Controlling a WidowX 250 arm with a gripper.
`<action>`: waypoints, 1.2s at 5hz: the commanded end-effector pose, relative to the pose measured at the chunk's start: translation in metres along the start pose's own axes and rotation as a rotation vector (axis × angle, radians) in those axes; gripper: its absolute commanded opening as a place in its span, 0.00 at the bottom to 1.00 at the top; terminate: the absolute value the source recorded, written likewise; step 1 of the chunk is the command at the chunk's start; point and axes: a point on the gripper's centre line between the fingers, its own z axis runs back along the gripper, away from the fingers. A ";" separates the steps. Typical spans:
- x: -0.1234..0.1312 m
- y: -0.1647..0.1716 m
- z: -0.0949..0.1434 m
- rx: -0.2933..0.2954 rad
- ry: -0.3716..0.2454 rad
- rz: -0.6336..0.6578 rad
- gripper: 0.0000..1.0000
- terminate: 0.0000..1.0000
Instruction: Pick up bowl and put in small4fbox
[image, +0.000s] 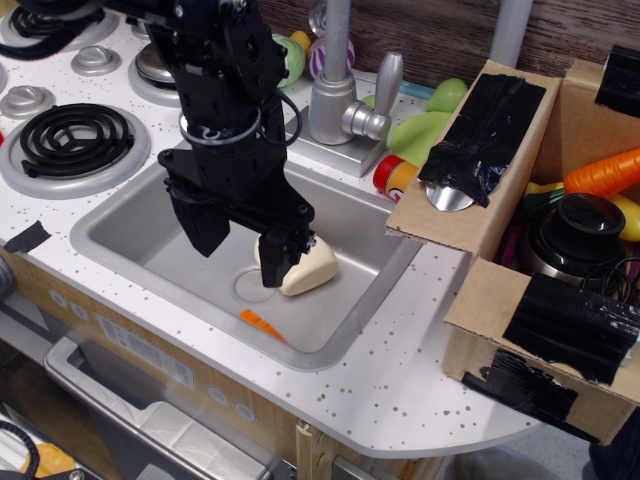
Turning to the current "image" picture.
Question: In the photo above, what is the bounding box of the cardboard box with black tape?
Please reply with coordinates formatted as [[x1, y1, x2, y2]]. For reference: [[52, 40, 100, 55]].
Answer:
[[387, 60, 639, 445]]

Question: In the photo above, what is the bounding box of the cream plastic bowl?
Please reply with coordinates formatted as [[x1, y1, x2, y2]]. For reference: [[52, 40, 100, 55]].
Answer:
[[279, 236, 338, 297]]

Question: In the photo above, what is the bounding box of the yellow toy behind cabbage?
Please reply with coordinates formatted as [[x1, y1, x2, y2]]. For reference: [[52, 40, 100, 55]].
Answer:
[[290, 30, 312, 50]]

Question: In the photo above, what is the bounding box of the orange toy carrot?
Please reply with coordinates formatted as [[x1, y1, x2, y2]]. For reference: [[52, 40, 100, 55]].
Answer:
[[563, 149, 639, 197]]

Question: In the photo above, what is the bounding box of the silver toy faucet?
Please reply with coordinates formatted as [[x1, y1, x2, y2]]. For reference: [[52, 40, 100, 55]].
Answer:
[[291, 1, 403, 178]]

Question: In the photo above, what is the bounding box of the silver pot lid on stove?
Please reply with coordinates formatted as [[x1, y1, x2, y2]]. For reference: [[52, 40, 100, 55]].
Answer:
[[128, 44, 180, 108]]

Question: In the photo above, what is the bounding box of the silver round lid on box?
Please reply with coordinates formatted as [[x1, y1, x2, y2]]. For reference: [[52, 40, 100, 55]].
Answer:
[[425, 183, 474, 213]]

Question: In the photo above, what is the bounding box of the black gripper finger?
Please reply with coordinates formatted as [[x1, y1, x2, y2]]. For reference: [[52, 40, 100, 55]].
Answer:
[[258, 227, 315, 288], [171, 195, 230, 257]]

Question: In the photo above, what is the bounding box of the grey stove knob rear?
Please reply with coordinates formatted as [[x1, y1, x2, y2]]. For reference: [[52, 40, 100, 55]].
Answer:
[[71, 45, 121, 77]]

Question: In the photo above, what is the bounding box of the red yellow toy bottle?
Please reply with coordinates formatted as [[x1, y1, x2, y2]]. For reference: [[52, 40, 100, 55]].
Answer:
[[373, 154, 418, 202]]

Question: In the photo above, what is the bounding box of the purple white striped toy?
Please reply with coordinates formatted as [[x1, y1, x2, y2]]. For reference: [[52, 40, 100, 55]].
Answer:
[[307, 39, 356, 79]]

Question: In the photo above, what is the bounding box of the orange toy piece in sink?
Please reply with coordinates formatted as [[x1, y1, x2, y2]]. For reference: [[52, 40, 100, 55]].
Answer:
[[239, 309, 286, 343]]

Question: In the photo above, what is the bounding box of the black cable in box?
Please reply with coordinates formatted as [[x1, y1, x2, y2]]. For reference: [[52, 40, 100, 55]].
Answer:
[[579, 255, 640, 304]]

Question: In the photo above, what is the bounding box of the grey vertical pole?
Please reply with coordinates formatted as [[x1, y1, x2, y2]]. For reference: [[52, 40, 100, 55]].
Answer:
[[489, 0, 533, 68]]

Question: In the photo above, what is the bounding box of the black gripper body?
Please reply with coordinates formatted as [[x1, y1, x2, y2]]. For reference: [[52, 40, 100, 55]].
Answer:
[[158, 135, 315, 234]]

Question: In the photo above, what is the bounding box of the front black stove burner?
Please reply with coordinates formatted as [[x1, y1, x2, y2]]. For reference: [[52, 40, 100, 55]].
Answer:
[[1, 103, 151, 200]]

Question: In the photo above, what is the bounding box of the green toy cabbage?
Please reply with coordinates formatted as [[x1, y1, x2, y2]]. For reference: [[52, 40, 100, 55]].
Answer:
[[272, 34, 306, 89]]

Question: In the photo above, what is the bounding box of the black tape piece on counter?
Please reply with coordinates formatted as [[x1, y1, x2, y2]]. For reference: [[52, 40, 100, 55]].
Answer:
[[4, 221, 51, 254]]

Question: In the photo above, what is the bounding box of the grey stove knob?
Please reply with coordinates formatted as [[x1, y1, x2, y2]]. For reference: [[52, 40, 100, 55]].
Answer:
[[1, 85, 55, 119], [71, 45, 121, 77]]

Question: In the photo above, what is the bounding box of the grey stove knob front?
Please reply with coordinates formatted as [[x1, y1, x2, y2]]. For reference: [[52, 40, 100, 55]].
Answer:
[[1, 85, 55, 119]]

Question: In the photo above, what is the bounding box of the black stove burner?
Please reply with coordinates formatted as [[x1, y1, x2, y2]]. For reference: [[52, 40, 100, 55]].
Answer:
[[1, 6, 119, 52], [1, 103, 151, 200]]

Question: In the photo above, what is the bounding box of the rear black stove burner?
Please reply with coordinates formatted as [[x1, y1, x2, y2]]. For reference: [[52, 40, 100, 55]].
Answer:
[[1, 6, 119, 52]]

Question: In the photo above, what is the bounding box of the grey toy sink basin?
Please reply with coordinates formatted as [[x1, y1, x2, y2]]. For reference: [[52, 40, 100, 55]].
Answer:
[[70, 164, 419, 371]]

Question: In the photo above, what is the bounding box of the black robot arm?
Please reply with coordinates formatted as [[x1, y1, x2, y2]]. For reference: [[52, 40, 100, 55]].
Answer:
[[104, 1, 314, 288]]

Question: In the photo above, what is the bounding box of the yellow toy vegetable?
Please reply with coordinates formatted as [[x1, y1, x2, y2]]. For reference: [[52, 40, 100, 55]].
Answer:
[[523, 182, 639, 242]]

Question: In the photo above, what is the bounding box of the green toy vegetable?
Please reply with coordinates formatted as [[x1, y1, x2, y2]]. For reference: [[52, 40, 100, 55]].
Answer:
[[375, 104, 455, 167]]

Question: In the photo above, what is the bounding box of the light green toy pear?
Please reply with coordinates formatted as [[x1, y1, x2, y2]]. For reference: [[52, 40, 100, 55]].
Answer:
[[425, 78, 468, 113]]

